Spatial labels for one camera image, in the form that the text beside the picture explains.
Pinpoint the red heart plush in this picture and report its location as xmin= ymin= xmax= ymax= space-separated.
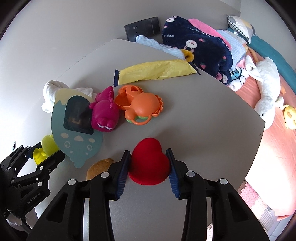
xmin=129 ymin=138 xmax=170 ymax=186

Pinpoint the light blue dotted pillow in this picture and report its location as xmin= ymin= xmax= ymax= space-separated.
xmin=217 ymin=30 xmax=246 ymax=70

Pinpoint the pink fleece blanket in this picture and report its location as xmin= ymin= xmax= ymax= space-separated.
xmin=188 ymin=19 xmax=232 ymax=50

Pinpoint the yellow chick plush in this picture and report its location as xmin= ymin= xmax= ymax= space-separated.
xmin=283 ymin=104 xmax=296 ymax=130

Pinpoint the yellow black plush piece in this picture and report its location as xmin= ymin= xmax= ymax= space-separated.
xmin=181 ymin=49 xmax=194 ymax=62

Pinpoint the orange plastic crab toy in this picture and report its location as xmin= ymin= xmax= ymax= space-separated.
xmin=115 ymin=85 xmax=164 ymax=126

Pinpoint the magenta dinosaur toy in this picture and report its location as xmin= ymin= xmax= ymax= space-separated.
xmin=89 ymin=86 xmax=119 ymax=132

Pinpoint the beige bedside desk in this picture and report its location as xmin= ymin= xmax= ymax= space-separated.
xmin=40 ymin=39 xmax=264 ymax=240

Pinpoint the white cartoon print cloth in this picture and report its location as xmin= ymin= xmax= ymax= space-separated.
xmin=228 ymin=67 xmax=249 ymax=92

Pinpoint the light blue baby cloth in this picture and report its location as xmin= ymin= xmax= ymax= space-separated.
xmin=135 ymin=35 xmax=185 ymax=60

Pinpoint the black wall switch panel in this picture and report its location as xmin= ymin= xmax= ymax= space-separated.
xmin=124 ymin=16 xmax=161 ymax=42

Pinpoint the large white goose plush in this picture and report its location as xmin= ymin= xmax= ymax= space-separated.
xmin=245 ymin=55 xmax=284 ymax=130

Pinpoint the patchwork checked pillow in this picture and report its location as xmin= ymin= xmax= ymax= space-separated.
xmin=227 ymin=15 xmax=255 ymax=44

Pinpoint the teal cartoon clock board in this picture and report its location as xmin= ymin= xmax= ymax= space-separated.
xmin=51 ymin=88 xmax=103 ymax=168

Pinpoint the white rolled towel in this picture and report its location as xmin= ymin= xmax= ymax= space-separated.
xmin=42 ymin=80 xmax=97 ymax=113

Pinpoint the navy rabbit print blanket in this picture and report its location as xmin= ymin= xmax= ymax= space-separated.
xmin=162 ymin=16 xmax=233 ymax=85

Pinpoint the teal blanket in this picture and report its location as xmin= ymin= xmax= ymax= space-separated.
xmin=227 ymin=27 xmax=296 ymax=93

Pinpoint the brown plush toy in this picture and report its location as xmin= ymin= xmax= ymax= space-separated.
xmin=86 ymin=158 xmax=114 ymax=180

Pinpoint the yellow-green plastic frog toy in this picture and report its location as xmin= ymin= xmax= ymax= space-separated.
xmin=33 ymin=135 xmax=59 ymax=165

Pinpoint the yellow empty snack wrapper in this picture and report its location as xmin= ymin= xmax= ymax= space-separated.
xmin=113 ymin=59 xmax=200 ymax=87

